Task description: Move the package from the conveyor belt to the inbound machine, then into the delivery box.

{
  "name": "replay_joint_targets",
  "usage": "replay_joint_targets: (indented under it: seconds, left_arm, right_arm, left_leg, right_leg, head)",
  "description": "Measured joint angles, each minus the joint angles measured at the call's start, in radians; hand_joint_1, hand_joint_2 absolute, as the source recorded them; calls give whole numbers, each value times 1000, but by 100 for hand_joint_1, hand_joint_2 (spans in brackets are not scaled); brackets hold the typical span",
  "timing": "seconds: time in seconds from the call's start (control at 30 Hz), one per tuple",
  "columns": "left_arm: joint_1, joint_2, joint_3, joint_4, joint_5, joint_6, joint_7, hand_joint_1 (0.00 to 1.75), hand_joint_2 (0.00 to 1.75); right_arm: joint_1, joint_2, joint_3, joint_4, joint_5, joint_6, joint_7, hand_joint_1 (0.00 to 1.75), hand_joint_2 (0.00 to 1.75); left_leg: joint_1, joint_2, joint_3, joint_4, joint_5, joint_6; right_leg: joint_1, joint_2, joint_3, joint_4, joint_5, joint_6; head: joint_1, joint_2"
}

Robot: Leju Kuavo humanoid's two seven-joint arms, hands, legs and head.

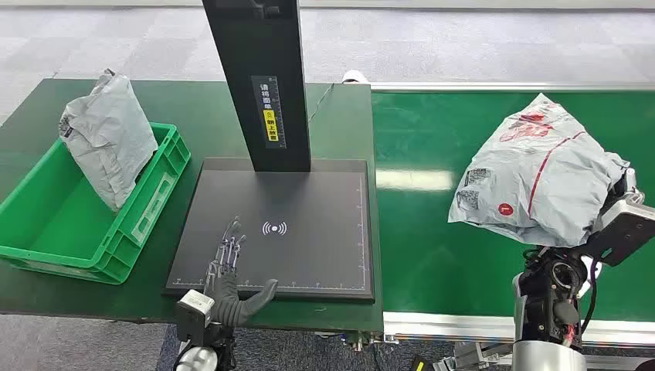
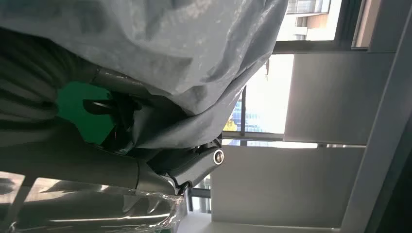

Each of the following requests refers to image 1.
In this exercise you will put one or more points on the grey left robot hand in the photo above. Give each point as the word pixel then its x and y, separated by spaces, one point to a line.
pixel 225 294

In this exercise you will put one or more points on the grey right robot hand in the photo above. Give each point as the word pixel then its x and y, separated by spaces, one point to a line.
pixel 628 185

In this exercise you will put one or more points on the grey mailer bag red print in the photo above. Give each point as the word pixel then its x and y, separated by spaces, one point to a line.
pixel 537 174

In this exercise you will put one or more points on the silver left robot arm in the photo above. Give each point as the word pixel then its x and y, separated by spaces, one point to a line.
pixel 202 356

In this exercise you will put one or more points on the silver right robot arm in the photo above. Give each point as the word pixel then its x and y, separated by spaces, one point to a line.
pixel 550 312

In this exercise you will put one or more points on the black inbound scanner machine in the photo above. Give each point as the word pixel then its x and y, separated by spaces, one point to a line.
pixel 286 230

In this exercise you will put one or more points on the green conveyor belt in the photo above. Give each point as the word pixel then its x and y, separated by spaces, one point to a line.
pixel 424 246

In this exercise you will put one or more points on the metal connector under table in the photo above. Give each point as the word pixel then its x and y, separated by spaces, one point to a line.
pixel 358 342

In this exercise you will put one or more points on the green plastic crate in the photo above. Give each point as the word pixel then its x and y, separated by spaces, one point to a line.
pixel 66 230

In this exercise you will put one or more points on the dark green table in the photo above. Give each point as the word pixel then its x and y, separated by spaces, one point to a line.
pixel 215 118

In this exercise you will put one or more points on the black yellow column label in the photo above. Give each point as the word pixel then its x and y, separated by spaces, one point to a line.
pixel 269 112

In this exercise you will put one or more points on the crumpled grey mailer bag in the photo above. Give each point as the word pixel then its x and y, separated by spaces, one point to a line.
pixel 107 138

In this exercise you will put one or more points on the black yellow striped part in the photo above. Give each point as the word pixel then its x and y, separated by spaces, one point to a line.
pixel 418 365

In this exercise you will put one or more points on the white round object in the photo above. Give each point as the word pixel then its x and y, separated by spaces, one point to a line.
pixel 354 77

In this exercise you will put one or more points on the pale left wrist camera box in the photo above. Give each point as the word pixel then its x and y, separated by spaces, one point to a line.
pixel 193 310

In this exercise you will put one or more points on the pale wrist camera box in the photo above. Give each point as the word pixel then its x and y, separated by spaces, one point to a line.
pixel 625 225
pixel 193 310

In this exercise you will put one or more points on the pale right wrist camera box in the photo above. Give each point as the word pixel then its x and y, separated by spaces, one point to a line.
pixel 625 225

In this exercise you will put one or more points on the aluminium conveyor frame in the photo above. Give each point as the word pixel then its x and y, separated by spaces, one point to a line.
pixel 460 327

